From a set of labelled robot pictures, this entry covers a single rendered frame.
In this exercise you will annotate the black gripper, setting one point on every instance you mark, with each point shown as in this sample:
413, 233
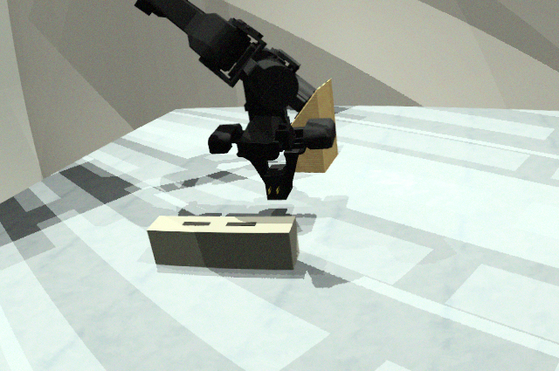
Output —
318, 133

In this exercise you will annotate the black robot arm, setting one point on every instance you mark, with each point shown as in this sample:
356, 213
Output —
264, 72

